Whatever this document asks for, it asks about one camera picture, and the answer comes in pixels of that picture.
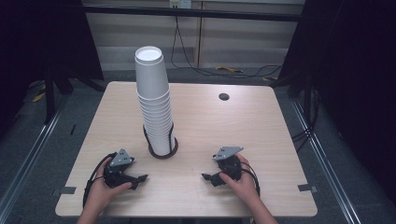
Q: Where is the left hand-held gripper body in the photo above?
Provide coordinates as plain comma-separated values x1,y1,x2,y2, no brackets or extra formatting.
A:
103,148,139,189

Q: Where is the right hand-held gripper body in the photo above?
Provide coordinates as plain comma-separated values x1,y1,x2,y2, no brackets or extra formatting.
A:
212,146,245,182

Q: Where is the black cup holder stand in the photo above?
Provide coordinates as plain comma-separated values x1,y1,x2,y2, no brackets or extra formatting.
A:
142,122,179,161

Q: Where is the stack of white paper cups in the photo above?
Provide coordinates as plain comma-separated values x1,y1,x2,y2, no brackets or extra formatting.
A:
134,45,177,157

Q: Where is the person's left hand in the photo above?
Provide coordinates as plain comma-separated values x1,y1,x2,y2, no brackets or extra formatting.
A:
88,158,134,210

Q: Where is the person's right hand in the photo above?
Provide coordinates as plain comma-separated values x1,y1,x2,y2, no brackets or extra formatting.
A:
219,152,261,203

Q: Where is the grey tape strip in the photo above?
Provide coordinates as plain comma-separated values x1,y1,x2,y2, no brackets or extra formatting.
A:
297,183,318,193
59,186,78,196

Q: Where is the yellow strip on floor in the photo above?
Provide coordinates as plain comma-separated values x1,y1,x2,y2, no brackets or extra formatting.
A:
215,64,244,75

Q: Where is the black stand leg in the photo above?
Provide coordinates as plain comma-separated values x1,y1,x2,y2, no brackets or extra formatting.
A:
43,67,58,126

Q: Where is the yellow floor tape piece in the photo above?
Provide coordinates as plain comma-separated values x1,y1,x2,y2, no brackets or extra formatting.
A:
32,84,47,104

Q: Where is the black curtain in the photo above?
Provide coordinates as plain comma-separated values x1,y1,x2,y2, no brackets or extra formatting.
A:
0,0,106,139
276,0,396,204

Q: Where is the black horizontal bar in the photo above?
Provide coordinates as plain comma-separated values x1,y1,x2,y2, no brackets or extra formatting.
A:
81,4,305,23

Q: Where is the black cable bundle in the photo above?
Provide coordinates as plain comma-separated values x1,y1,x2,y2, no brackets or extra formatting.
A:
290,89,322,154

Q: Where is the metal floor rail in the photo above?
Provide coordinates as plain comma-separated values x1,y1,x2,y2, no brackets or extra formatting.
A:
290,98,362,224
0,94,69,217

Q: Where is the black wall cable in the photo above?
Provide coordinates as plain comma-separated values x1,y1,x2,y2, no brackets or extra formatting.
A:
170,7,284,79

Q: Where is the white wall outlet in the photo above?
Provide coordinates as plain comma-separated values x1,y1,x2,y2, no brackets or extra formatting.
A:
169,0,192,9

